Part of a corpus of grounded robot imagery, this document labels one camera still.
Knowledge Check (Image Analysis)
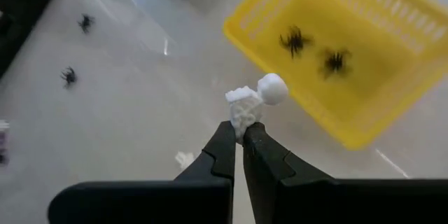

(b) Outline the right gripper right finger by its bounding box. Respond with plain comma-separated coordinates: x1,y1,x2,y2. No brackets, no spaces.
243,122,448,224

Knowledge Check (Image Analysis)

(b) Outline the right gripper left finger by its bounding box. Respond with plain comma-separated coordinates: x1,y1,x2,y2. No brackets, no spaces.
48,121,237,224

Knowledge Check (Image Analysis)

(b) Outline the black plastic spider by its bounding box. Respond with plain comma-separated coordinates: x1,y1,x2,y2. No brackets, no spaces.
76,13,96,35
278,24,314,60
59,65,78,89
316,47,353,80

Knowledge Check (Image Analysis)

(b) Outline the yellow plastic basket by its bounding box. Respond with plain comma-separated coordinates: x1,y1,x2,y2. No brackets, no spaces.
223,0,448,151

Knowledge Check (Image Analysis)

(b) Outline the black aluminium table frame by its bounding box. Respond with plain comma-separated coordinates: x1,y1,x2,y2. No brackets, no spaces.
0,0,69,80

